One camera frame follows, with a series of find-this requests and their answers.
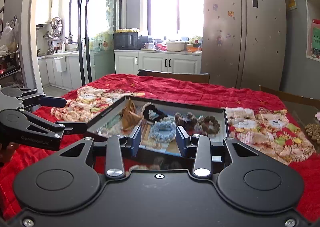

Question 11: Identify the brown braided scrunchie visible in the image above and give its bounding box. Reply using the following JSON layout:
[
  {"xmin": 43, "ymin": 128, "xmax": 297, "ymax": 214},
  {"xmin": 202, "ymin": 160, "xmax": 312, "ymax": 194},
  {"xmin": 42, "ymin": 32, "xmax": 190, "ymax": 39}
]
[{"xmin": 199, "ymin": 116, "xmax": 220, "ymax": 135}]

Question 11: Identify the blue knitted scrunchie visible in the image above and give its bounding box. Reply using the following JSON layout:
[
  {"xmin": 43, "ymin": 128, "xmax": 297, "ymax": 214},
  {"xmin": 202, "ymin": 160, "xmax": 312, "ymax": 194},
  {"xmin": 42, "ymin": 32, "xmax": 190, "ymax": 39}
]
[{"xmin": 149, "ymin": 120, "xmax": 176, "ymax": 143}]

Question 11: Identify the brown paper pyramid packet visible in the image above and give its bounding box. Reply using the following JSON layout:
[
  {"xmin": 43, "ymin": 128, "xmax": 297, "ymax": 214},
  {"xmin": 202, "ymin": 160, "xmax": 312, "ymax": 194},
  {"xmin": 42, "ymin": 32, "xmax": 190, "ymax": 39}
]
[{"xmin": 121, "ymin": 98, "xmax": 142, "ymax": 131}]

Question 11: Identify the black white-edged scrunchie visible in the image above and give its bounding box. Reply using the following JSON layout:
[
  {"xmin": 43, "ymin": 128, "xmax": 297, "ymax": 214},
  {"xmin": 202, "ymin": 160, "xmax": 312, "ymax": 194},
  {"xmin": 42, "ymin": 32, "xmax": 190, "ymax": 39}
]
[{"xmin": 142, "ymin": 102, "xmax": 167, "ymax": 125}]

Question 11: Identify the cream knitted scrunchie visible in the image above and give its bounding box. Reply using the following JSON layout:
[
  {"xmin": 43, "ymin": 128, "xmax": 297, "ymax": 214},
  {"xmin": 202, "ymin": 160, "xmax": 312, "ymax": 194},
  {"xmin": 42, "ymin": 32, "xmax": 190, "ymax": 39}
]
[{"xmin": 125, "ymin": 165, "xmax": 161, "ymax": 176}]

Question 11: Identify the dark fuzzy claw clip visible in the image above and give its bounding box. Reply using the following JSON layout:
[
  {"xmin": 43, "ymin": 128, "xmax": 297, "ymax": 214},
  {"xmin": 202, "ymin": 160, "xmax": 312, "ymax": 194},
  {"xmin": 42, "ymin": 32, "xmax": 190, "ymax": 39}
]
[{"xmin": 151, "ymin": 157, "xmax": 183, "ymax": 170}]

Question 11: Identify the person's left hand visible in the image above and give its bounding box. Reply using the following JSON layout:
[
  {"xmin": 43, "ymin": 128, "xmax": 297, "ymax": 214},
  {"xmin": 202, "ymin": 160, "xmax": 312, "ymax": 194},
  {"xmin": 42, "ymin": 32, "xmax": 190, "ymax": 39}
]
[{"xmin": 0, "ymin": 142, "xmax": 20, "ymax": 163}]

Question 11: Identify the black shallow box tray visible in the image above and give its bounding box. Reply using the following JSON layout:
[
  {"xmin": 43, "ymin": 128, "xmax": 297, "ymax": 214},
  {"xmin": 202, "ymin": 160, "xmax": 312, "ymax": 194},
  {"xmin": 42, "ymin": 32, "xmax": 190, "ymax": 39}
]
[{"xmin": 87, "ymin": 96, "xmax": 229, "ymax": 164}]

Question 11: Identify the white kitchen cabinet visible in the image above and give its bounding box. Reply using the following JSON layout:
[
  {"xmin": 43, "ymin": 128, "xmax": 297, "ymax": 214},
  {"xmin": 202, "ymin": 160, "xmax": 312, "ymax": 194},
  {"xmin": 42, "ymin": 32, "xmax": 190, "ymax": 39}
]
[{"xmin": 114, "ymin": 49, "xmax": 202, "ymax": 75}]

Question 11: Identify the red quilted blanket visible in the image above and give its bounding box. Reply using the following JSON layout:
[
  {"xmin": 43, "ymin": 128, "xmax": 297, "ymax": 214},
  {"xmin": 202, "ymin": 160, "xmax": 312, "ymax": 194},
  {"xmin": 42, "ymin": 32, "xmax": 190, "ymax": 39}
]
[{"xmin": 1, "ymin": 74, "xmax": 319, "ymax": 222}]

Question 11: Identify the dark wooden chair back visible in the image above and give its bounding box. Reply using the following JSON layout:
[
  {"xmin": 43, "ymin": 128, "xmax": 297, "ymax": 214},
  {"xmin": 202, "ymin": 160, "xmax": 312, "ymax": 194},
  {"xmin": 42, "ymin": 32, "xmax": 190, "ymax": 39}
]
[{"xmin": 137, "ymin": 69, "xmax": 210, "ymax": 83}]

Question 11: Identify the black microwave oven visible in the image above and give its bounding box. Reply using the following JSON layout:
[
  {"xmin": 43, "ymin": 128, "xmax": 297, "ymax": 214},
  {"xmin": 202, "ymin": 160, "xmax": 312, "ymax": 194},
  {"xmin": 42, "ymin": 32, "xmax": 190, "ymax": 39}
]
[{"xmin": 113, "ymin": 32, "xmax": 138, "ymax": 50}]

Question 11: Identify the wooden chair at right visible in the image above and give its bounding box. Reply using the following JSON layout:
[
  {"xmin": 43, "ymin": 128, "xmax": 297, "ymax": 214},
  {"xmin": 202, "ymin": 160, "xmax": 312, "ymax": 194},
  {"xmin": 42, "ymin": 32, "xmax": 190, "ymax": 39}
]
[{"xmin": 259, "ymin": 85, "xmax": 320, "ymax": 109}]

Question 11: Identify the white mug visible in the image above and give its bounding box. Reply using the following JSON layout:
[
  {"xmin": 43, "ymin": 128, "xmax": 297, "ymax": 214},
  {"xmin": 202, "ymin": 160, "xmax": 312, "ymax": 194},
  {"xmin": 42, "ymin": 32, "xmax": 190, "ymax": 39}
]
[{"xmin": 143, "ymin": 43, "xmax": 155, "ymax": 50}]

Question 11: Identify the wooden bead trivet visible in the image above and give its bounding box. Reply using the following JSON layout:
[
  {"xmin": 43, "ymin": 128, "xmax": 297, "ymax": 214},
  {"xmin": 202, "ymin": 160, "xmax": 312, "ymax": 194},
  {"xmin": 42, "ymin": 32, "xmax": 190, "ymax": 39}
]
[{"xmin": 305, "ymin": 124, "xmax": 320, "ymax": 144}]

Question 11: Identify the white plastic basin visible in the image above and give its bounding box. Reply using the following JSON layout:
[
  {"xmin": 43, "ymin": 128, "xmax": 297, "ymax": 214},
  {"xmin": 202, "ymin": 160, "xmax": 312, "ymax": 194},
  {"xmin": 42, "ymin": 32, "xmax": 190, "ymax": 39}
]
[{"xmin": 167, "ymin": 41, "xmax": 185, "ymax": 52}]

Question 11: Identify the beige double-door refrigerator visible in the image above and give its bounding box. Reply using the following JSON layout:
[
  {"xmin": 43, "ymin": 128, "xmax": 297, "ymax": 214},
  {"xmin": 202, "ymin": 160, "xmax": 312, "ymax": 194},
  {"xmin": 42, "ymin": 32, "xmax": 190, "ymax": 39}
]
[{"xmin": 201, "ymin": 0, "xmax": 286, "ymax": 90}]

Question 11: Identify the white wall shelf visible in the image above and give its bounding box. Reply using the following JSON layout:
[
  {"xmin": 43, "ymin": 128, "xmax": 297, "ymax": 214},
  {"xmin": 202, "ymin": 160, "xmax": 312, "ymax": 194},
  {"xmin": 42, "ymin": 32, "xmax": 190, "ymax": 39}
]
[{"xmin": 298, "ymin": 0, "xmax": 320, "ymax": 62}]

